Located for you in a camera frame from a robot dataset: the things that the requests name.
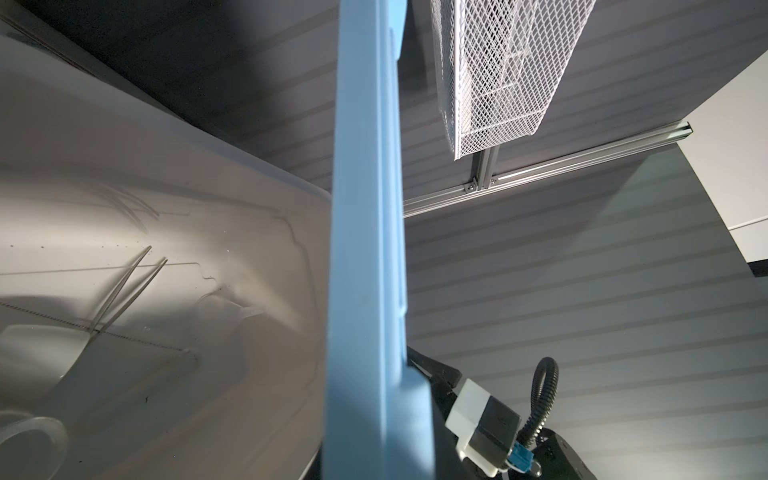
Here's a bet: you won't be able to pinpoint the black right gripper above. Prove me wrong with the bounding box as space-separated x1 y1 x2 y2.
407 348 595 479

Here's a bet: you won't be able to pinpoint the blue plastic bin lid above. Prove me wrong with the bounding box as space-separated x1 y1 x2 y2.
322 1 436 479

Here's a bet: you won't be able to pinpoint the white plastic storage bin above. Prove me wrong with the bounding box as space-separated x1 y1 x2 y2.
1 28 330 479

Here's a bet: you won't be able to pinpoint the metal tweezers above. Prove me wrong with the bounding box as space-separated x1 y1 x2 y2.
87 246 168 346

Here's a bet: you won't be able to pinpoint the test tube brush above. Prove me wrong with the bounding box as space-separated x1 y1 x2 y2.
1 301 192 353

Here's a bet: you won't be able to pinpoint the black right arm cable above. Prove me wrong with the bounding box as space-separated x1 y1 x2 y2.
515 356 560 451

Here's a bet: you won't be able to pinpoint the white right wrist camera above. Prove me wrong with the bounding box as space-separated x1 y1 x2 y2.
446 379 521 478

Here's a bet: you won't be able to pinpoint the white wire mesh basket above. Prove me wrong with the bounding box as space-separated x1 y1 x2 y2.
430 0 595 159

